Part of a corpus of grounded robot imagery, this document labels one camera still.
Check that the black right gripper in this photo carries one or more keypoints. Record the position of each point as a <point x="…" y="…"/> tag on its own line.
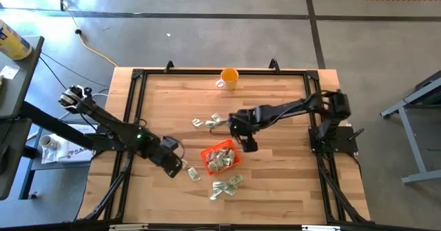
<point x="243" y="122"/>

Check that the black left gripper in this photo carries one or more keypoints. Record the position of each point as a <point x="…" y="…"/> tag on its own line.
<point x="165" y="157"/>

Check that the orange plastic slotted basket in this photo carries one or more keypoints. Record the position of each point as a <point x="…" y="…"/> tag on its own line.
<point x="206" y="158"/>

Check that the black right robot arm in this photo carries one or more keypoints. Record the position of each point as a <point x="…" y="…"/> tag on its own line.
<point x="286" y="108"/>

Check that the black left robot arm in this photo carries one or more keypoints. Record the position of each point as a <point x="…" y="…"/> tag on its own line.
<point x="110" y="124"/>

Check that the white printed bag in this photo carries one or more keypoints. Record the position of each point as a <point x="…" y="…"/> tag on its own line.
<point x="74" y="153"/>

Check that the black slanted beam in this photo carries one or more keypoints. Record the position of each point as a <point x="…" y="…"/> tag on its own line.
<point x="51" y="124"/>

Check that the grey metal table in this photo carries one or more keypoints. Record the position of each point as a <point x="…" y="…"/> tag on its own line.
<point x="412" y="141"/>

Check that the black desk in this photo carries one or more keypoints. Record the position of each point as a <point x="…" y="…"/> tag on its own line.
<point x="10" y="155"/>

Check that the grey desk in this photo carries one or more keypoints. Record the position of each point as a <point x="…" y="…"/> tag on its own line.
<point x="20" y="79"/>

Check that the white paper note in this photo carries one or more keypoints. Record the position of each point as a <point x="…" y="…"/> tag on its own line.
<point x="8" y="71"/>

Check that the yellow blue wipes canister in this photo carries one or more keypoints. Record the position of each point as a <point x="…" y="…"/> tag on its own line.
<point x="12" y="41"/>

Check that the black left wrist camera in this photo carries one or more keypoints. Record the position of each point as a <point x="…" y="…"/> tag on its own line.
<point x="169" y="142"/>

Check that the white metal bracket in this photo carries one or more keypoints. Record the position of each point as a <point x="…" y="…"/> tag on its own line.
<point x="320" y="228"/>
<point x="127" y="227"/>

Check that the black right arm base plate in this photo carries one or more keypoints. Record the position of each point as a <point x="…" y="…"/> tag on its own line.
<point x="341" y="141"/>

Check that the blue shelf frame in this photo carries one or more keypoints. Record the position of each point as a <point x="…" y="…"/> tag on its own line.
<point x="25" y="176"/>

